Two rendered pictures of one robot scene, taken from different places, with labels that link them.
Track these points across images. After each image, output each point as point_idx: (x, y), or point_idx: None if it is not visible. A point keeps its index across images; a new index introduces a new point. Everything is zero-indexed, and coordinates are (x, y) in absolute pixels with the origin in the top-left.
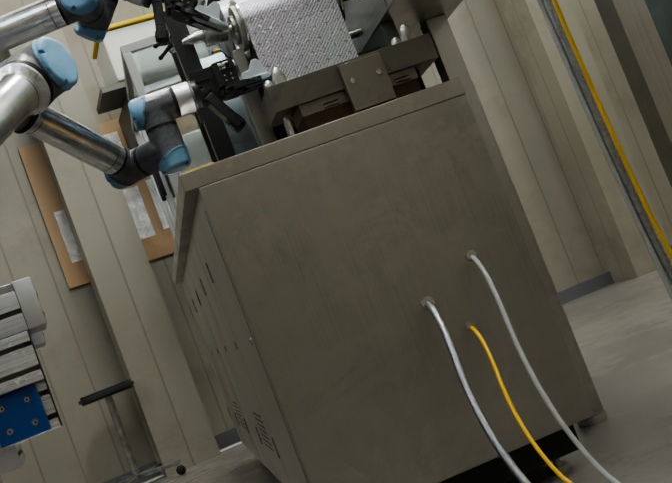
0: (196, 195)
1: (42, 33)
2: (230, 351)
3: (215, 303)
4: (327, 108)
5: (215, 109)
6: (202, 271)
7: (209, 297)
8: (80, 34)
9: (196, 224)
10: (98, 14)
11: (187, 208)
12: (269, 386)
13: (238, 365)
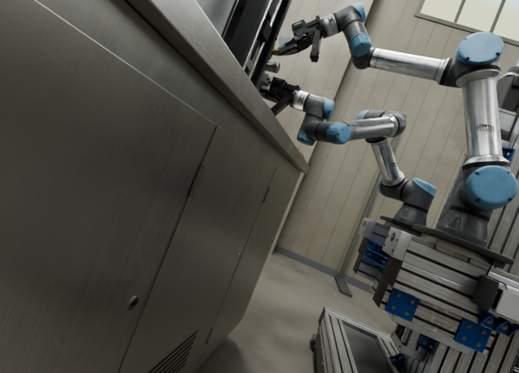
0: (299, 170)
1: (385, 69)
2: (183, 284)
3: (232, 216)
4: None
5: (283, 108)
6: (242, 176)
7: (209, 204)
8: (367, 50)
9: (284, 164)
10: (352, 58)
11: (298, 167)
12: (264, 260)
13: (200, 289)
